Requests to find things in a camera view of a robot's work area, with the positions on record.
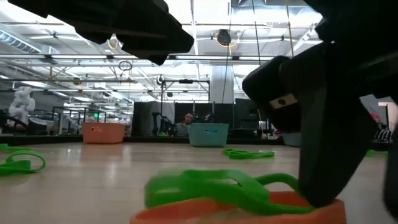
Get hanging black cable coil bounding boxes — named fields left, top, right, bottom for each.
left=118, top=60, right=134, bottom=72

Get light teal plastic basket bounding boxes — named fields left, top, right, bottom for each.
left=187, top=122, right=230, bottom=147

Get yellow cable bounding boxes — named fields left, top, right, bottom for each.
left=285, top=0, right=295, bottom=58

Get black partition wall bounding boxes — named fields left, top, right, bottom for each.
left=131, top=100, right=234, bottom=138

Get black equipment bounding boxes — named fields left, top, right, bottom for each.
left=27, top=117, right=49, bottom=136

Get black ceiling cable reel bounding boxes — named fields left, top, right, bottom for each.
left=216, top=29, right=233, bottom=47

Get white round pillar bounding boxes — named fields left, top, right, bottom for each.
left=209, top=64, right=234, bottom=105

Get orange rubber band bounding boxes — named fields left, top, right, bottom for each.
left=129, top=190, right=347, bottom=224

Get green rubber band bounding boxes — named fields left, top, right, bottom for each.
left=221, top=148, right=249, bottom=156
left=254, top=172, right=300, bottom=192
left=366, top=149, right=389, bottom=157
left=144, top=169, right=313, bottom=216
left=0, top=143, right=32, bottom=154
left=0, top=150, right=47, bottom=177
left=228, top=150, right=276, bottom=161

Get long ceiling light rail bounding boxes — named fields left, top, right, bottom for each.
left=0, top=53, right=274, bottom=62

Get white humanoid robot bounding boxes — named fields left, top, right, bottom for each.
left=8, top=86, right=36, bottom=128

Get orange plastic basket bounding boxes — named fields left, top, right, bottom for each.
left=81, top=121, right=127, bottom=144

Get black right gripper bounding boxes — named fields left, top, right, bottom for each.
left=241, top=0, right=398, bottom=134

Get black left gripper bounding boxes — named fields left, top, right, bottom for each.
left=7, top=0, right=195, bottom=67

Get thin black cable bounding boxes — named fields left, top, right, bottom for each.
left=251, top=0, right=262, bottom=66

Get black distant robot arms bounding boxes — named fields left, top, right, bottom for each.
left=151, top=111, right=177, bottom=137

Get black camera rig frame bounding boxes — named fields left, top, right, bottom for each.
left=159, top=78, right=211, bottom=125

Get black perforated computer case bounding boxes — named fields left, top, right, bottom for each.
left=234, top=98, right=261, bottom=138

